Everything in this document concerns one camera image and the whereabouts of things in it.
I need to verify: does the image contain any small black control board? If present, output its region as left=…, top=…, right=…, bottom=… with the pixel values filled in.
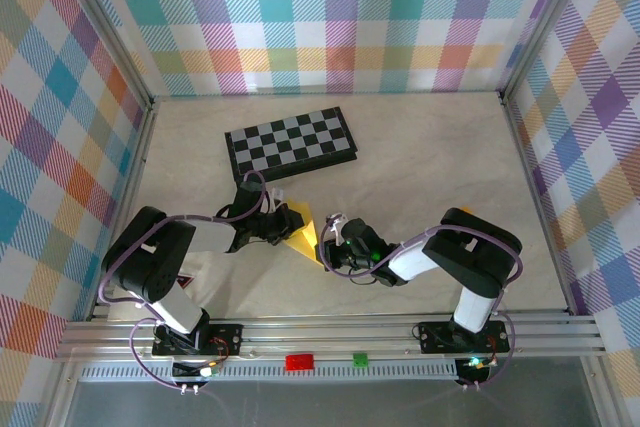
left=171, top=359, right=222, bottom=381
left=454, top=356, right=497, bottom=382

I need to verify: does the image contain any grey slotted cable duct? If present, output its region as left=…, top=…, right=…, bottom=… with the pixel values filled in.
left=79, top=364, right=461, bottom=383

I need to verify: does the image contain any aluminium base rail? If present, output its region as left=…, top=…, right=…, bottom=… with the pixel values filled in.
left=54, top=314, right=609, bottom=363

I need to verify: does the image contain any red plastic block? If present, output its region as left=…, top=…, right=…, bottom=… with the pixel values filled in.
left=284, top=353, right=315, bottom=372

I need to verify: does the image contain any grey metal panel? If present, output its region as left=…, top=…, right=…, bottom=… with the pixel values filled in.
left=47, top=380, right=609, bottom=427

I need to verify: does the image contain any aluminium frame post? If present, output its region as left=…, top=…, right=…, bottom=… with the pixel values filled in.
left=498, top=0, right=601, bottom=98
left=57, top=0, right=157, bottom=111

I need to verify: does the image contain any black and grey chessboard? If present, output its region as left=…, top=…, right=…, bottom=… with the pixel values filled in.
left=223, top=106, right=359, bottom=191

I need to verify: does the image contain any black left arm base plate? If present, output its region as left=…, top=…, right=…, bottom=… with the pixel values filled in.
left=151, top=322, right=245, bottom=358

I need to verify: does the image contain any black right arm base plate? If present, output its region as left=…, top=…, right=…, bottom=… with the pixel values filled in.
left=417, top=319, right=511, bottom=354

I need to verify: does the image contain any aluminium side rail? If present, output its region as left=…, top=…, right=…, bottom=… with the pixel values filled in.
left=498, top=91, right=581, bottom=318
left=87, top=96, right=159, bottom=322

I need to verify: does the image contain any yellow paper sheet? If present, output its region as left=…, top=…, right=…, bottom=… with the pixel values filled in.
left=283, top=199, right=324, bottom=266

